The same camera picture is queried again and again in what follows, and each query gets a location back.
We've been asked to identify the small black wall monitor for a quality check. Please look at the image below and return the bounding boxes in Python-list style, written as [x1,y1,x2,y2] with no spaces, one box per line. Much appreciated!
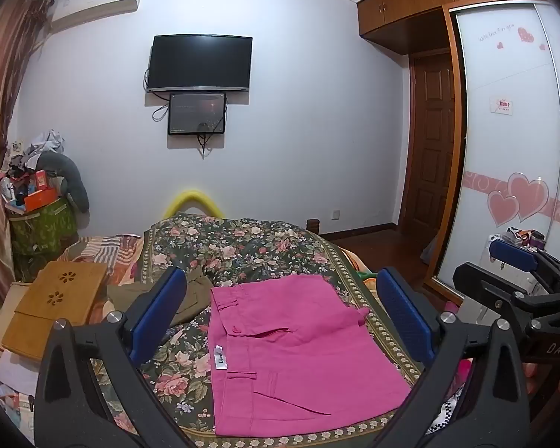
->
[167,92,228,136]

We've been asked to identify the wooden overhead cabinet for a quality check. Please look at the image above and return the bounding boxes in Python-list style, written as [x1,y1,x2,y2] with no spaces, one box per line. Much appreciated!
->
[357,0,549,48]

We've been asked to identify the pink striped curtain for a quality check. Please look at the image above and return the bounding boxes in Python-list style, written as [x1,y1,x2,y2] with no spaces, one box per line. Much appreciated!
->
[0,0,56,327]

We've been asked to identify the pink pants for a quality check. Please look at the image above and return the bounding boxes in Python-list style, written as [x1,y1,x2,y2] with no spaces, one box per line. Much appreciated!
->
[208,274,412,438]

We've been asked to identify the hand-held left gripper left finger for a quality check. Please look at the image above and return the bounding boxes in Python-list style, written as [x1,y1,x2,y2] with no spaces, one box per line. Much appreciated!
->
[34,266,215,448]

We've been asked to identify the brown wooden door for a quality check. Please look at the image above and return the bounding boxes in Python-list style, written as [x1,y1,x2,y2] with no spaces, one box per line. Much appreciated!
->
[400,50,459,244]

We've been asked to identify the striped bed sheet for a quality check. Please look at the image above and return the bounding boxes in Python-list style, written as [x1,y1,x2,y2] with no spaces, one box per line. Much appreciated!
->
[58,234,144,291]

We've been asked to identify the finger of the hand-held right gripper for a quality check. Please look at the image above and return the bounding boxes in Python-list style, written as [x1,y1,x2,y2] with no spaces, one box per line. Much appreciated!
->
[452,262,542,325]
[489,238,549,275]

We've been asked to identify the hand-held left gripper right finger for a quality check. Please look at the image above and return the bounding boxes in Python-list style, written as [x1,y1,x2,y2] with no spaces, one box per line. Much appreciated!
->
[373,266,531,448]

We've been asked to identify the black white checkered cloth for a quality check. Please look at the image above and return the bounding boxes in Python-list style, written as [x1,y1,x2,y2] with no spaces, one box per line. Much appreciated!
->
[424,383,464,436]

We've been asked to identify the white air conditioner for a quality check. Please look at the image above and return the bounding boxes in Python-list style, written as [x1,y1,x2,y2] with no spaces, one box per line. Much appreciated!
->
[49,0,144,34]

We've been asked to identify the scattered papers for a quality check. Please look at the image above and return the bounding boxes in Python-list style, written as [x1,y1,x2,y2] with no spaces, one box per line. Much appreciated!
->
[0,349,40,432]

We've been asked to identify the black monitor cable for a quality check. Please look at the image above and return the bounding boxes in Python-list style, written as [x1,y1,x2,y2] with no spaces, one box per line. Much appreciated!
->
[151,103,214,158]

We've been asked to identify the grey curved pillow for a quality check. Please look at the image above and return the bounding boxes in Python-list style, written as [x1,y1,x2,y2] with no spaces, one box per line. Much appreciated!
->
[36,151,91,212]

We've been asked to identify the wooden lap desk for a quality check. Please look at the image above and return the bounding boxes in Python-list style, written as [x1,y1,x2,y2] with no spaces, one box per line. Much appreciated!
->
[1,260,111,363]

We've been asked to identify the yellow foam tube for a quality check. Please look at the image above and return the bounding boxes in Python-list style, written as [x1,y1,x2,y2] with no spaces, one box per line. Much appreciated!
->
[162,189,225,221]

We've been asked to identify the orange flat box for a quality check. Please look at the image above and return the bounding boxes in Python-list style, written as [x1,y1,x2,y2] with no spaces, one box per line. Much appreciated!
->
[22,187,59,212]

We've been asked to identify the floral blanket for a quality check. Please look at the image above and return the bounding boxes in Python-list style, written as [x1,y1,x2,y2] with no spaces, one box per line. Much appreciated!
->
[90,212,426,448]

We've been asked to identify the olive green pants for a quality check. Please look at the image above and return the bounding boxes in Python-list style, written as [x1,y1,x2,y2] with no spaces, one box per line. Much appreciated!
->
[106,266,214,328]

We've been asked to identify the pile of crumpled clothes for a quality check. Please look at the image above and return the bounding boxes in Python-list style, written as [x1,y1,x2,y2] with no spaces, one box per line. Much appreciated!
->
[1,128,67,175]

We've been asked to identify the green fabric storage box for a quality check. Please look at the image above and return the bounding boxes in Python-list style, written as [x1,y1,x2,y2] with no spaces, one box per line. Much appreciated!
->
[6,196,78,258]

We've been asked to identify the black wall television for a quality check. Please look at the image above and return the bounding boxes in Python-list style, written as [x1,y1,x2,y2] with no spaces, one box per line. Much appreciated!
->
[147,34,254,93]

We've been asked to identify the white heart-print wardrobe door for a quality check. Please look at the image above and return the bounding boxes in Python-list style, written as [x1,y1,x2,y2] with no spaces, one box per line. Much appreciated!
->
[435,1,560,300]

